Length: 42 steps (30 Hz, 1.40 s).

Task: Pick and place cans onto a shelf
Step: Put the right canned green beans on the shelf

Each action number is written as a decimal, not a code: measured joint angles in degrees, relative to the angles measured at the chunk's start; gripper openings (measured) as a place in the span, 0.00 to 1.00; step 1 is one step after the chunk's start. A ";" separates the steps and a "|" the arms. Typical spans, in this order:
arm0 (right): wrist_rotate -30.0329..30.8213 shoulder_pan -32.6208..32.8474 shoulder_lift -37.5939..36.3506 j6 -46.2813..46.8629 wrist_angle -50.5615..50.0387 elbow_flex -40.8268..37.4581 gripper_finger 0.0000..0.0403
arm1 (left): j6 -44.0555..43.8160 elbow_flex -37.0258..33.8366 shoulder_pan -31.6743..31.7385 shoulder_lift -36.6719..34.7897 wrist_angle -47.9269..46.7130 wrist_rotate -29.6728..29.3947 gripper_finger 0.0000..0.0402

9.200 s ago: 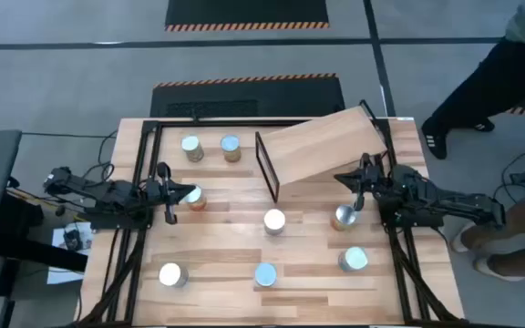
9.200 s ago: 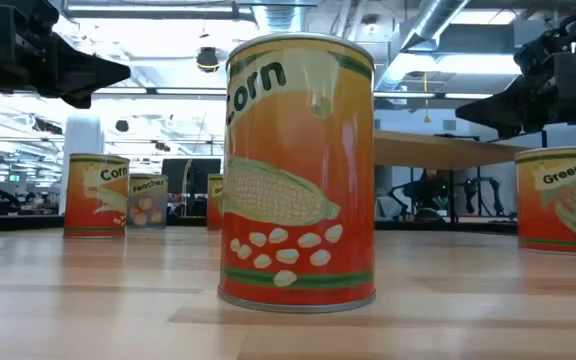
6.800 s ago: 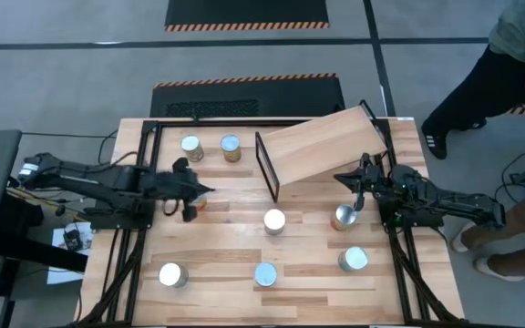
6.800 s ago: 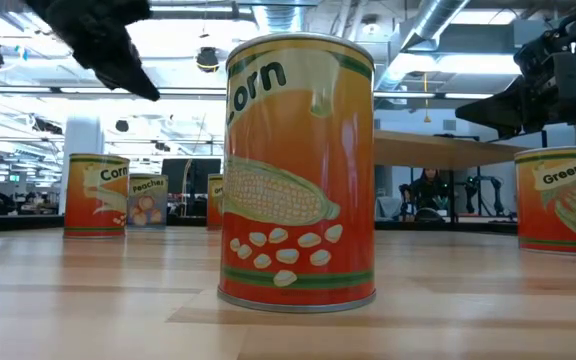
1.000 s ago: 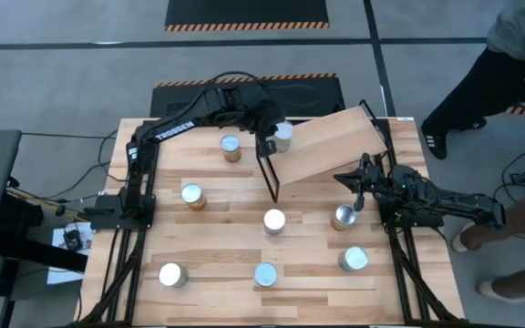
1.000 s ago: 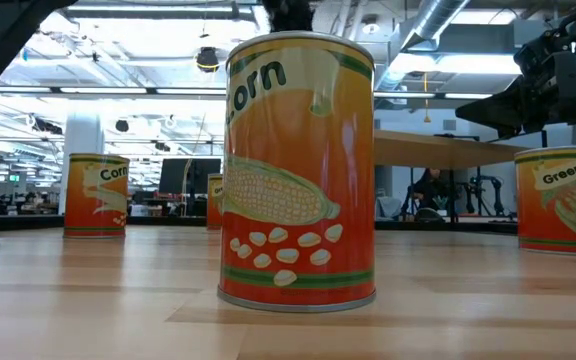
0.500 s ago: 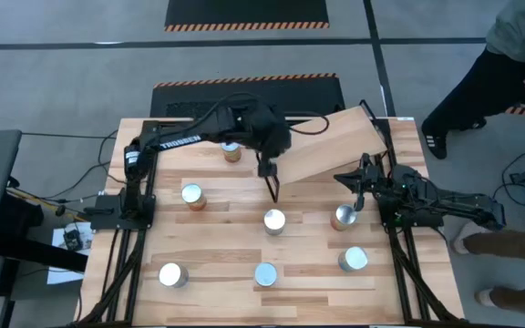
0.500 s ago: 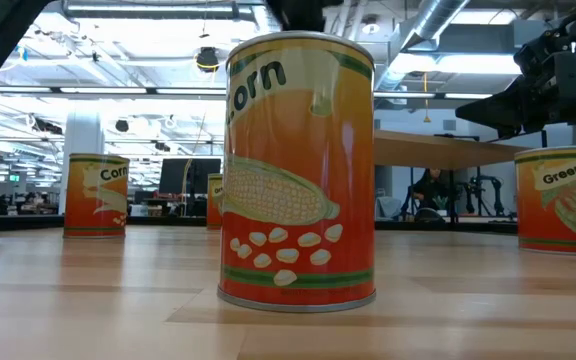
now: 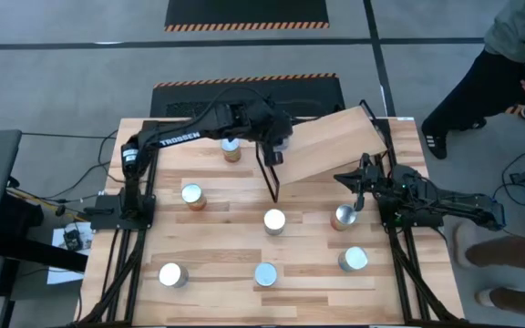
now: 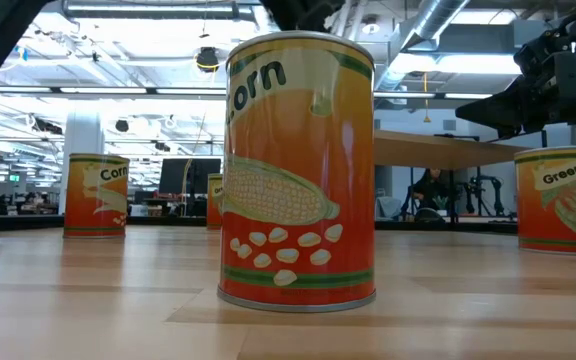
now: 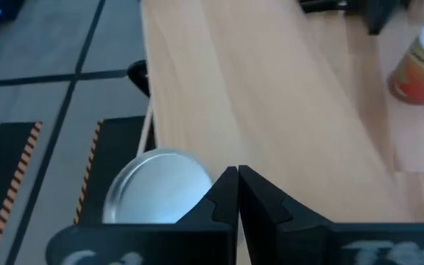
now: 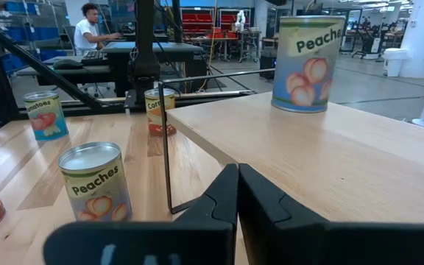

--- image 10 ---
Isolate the wooden shelf black metal frame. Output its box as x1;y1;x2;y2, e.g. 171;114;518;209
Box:
373;128;549;224

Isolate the black aluminium table frame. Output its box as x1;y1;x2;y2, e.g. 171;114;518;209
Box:
0;213;519;235

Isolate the black computer monitor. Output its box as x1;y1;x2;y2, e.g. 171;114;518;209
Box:
158;157;222;196

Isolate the orange corn can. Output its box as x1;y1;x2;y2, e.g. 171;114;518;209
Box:
62;152;131;240
216;30;377;314

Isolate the yellow hanging cord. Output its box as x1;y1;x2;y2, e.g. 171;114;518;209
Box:
421;72;432;124

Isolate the black hanging ceiling device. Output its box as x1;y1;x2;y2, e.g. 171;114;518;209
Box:
195;46;221;74

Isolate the orange green beans can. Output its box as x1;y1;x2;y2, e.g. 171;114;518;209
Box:
206;172;225;231
513;145;576;257

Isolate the silver ventilation duct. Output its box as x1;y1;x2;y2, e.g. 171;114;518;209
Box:
375;0;472;91

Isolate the white background chair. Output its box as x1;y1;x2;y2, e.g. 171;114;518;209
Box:
376;195;402;221

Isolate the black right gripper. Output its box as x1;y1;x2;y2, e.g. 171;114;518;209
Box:
455;47;576;140

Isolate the white building pillar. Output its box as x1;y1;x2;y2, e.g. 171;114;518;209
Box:
57;110;106;216

